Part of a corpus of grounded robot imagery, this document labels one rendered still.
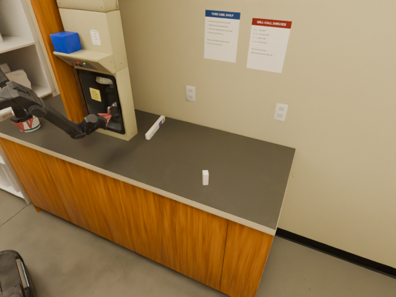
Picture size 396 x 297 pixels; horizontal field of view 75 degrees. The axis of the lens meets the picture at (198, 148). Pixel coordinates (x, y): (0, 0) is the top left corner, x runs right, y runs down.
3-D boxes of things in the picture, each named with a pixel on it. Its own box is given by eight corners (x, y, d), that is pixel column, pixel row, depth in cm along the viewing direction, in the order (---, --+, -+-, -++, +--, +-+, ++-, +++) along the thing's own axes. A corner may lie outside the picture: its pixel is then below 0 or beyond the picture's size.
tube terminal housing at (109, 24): (114, 114, 202) (91, 2, 156) (149, 124, 191) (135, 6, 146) (91, 129, 183) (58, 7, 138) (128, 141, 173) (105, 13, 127)
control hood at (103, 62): (73, 63, 156) (68, 46, 150) (116, 72, 145) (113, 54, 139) (57, 69, 147) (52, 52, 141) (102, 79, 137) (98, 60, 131)
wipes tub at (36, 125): (32, 121, 192) (24, 103, 183) (45, 125, 188) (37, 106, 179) (16, 129, 182) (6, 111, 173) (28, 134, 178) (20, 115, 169)
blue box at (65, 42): (69, 47, 149) (64, 30, 144) (82, 49, 146) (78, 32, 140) (55, 51, 141) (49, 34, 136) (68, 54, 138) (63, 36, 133)
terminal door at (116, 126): (90, 124, 180) (74, 67, 156) (125, 134, 170) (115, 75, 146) (89, 125, 179) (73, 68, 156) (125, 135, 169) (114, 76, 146)
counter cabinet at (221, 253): (88, 169, 291) (65, 95, 238) (270, 235, 224) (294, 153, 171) (36, 211, 242) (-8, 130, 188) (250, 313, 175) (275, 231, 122)
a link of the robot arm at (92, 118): (68, 126, 142) (75, 139, 140) (72, 114, 135) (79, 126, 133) (89, 123, 151) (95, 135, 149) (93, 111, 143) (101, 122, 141)
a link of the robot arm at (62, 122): (15, 92, 103) (25, 113, 101) (28, 85, 104) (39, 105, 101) (69, 128, 145) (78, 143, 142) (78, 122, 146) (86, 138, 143)
